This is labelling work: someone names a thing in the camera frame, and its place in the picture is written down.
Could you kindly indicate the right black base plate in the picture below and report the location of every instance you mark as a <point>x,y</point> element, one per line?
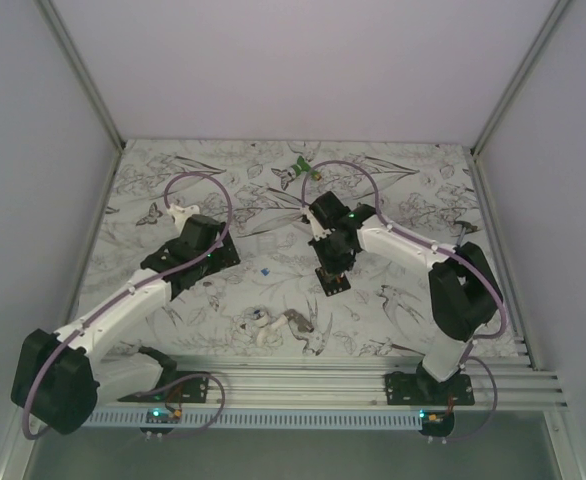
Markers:
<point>413,389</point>

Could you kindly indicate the left small circuit board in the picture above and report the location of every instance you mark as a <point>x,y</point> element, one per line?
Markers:
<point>163,416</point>

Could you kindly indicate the white pipe fitting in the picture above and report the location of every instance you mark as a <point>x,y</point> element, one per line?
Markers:
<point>264,329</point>

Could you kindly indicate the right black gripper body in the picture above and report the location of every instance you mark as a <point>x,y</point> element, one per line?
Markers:
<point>333,259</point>

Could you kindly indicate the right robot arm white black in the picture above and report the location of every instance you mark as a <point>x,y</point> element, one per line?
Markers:
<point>464,294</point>

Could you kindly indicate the left aluminium corner post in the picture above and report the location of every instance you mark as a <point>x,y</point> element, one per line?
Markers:
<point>58,28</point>

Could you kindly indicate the right small circuit board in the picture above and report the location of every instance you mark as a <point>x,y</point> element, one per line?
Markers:
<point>436,417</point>

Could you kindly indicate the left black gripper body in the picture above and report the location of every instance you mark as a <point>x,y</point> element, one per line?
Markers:
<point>222,258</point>

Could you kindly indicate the perforated grey cable duct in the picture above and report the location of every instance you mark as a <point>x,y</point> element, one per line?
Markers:
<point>244,418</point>

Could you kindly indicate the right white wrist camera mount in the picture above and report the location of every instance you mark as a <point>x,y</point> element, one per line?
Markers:
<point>318,231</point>

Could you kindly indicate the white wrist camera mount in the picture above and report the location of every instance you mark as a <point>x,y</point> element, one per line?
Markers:
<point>180,215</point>
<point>318,231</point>

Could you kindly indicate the black fuse box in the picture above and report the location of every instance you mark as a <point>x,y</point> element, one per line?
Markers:
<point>332,284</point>

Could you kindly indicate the green spray nozzle toy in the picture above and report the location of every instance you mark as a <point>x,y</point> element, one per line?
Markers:
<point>301,166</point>

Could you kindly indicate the small grey hammer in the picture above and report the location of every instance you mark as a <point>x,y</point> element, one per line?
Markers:
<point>465,229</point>

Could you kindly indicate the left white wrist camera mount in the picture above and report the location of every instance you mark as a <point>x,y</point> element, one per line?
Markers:
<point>180,215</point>

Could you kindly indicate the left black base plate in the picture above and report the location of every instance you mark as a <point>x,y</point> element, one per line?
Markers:
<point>190,391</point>

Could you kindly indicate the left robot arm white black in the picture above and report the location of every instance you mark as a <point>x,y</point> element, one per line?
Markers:
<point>62,376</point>

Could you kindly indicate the aluminium rail frame front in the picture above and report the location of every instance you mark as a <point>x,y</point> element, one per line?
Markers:
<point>354,382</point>

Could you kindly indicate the small circuit board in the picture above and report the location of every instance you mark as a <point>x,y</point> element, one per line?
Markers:
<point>163,416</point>
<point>436,417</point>

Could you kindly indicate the aluminium corner post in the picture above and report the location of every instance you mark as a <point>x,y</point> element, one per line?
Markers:
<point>522,73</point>
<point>58,28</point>

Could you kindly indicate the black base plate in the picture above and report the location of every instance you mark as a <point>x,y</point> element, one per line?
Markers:
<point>413,389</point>
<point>190,391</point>

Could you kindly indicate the floral printed table mat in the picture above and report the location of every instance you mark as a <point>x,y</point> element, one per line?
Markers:
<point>424,187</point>

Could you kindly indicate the right aluminium corner post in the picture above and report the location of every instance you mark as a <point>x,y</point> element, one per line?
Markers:
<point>522,73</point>

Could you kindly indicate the clear plastic fuse box cover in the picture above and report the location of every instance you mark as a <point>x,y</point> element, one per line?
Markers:
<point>266,244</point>

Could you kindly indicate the grey metal bracket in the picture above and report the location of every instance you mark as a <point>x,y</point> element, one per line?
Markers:
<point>299,326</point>

